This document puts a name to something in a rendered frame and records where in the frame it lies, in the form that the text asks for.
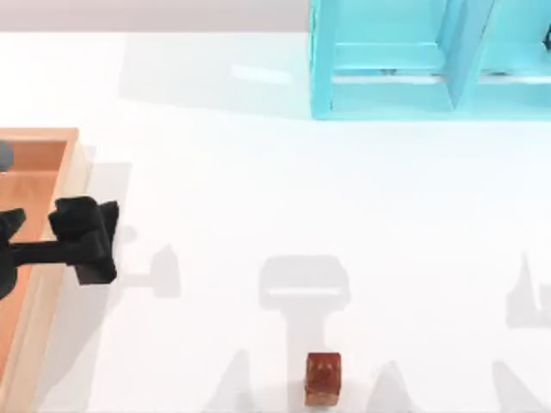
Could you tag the shallow salmon-coloured box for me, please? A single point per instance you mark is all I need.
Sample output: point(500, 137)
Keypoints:
point(47, 172)

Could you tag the pale grey rounded box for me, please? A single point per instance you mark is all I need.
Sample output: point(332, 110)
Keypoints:
point(5, 155)

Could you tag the brown bread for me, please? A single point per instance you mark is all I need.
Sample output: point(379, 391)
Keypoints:
point(323, 380)

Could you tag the light blue rack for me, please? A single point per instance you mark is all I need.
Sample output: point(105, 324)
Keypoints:
point(387, 56)

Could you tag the small dark object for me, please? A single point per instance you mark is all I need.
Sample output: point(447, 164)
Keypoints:
point(548, 42)

